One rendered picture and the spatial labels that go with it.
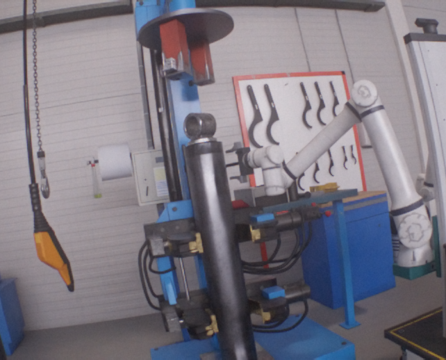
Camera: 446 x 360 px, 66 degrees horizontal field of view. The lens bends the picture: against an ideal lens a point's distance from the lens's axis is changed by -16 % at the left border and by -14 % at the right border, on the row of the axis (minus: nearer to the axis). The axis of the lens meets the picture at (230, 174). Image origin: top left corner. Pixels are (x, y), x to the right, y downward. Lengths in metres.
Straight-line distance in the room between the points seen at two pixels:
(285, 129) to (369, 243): 1.69
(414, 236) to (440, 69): 0.79
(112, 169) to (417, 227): 2.13
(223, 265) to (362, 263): 1.76
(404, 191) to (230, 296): 1.09
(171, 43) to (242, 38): 2.64
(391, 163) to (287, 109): 3.03
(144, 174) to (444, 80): 2.13
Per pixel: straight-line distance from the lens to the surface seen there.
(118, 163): 2.94
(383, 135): 1.67
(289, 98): 4.63
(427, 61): 1.89
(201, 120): 2.15
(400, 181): 1.67
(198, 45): 2.48
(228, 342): 2.28
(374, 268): 3.70
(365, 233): 3.59
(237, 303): 2.20
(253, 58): 4.65
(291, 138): 4.53
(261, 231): 2.14
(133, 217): 4.13
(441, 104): 1.88
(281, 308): 2.31
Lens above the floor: 1.24
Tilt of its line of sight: 1 degrees up
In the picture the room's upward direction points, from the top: 9 degrees counter-clockwise
